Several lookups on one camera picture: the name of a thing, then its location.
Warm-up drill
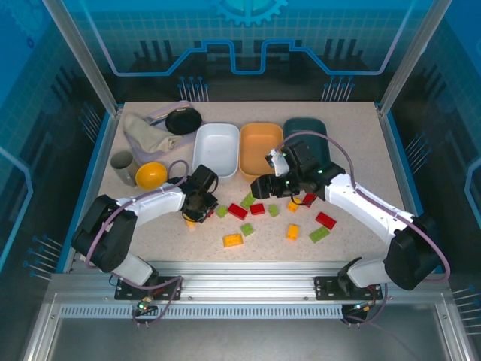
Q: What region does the long red lego brick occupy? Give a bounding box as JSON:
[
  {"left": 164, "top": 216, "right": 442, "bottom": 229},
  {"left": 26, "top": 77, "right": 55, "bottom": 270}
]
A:
[
  {"left": 227, "top": 202, "right": 249, "bottom": 220},
  {"left": 315, "top": 211, "right": 337, "bottom": 230}
]

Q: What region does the long yellow lego brick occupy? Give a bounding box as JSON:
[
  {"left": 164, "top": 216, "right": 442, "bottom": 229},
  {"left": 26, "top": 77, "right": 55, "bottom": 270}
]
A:
[{"left": 222, "top": 232, "right": 244, "bottom": 249}]

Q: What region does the long green lego brick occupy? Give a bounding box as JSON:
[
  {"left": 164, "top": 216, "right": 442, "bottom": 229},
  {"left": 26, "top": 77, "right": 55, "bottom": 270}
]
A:
[{"left": 308, "top": 226, "right": 331, "bottom": 244}]

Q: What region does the white rectangular container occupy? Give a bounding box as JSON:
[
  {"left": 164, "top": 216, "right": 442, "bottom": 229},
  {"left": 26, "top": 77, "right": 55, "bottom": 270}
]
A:
[{"left": 192, "top": 123, "right": 241, "bottom": 184}]

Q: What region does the orange rectangular container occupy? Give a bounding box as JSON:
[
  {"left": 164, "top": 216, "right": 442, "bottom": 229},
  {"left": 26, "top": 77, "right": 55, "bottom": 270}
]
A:
[{"left": 239, "top": 121, "right": 284, "bottom": 183}]

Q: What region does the yellow bowl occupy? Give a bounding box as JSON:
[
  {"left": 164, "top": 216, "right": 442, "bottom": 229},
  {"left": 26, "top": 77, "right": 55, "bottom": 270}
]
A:
[{"left": 135, "top": 161, "right": 168, "bottom": 190}]

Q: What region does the dark teal rectangular container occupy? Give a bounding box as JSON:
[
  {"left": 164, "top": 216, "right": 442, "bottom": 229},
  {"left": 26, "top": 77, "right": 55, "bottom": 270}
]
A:
[{"left": 282, "top": 117, "right": 332, "bottom": 177}]

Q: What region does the black round pan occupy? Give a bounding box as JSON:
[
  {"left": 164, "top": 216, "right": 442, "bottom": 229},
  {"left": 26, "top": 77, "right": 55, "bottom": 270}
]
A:
[{"left": 165, "top": 108, "right": 203, "bottom": 135}]

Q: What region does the beige cloth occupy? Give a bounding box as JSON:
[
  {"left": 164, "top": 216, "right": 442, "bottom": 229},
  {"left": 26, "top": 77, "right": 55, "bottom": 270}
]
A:
[{"left": 123, "top": 113, "right": 184, "bottom": 154}]

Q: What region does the lavender tray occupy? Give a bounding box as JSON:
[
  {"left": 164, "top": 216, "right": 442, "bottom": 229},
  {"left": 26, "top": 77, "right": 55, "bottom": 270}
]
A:
[{"left": 123, "top": 100, "right": 196, "bottom": 163}]

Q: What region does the grey cup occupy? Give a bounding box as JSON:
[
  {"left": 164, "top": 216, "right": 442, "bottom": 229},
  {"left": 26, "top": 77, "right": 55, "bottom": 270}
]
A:
[{"left": 110, "top": 150, "right": 138, "bottom": 187}]

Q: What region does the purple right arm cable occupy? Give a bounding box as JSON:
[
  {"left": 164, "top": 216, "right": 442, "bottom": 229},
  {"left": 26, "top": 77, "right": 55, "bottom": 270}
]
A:
[{"left": 277, "top": 130, "right": 452, "bottom": 329}]

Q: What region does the aluminium mounting rail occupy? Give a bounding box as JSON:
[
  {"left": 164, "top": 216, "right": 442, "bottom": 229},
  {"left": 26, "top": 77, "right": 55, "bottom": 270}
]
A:
[{"left": 48, "top": 261, "right": 452, "bottom": 302}]

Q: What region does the slotted grey cable duct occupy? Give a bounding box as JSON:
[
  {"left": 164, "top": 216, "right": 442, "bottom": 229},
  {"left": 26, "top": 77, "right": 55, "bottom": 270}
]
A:
[{"left": 59, "top": 305, "right": 345, "bottom": 319}]

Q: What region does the aluminium frame post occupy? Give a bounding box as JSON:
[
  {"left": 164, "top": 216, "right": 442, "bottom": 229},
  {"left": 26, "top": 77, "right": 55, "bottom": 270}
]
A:
[
  {"left": 379, "top": 0, "right": 458, "bottom": 114},
  {"left": 41, "top": 0, "right": 123, "bottom": 114}
]

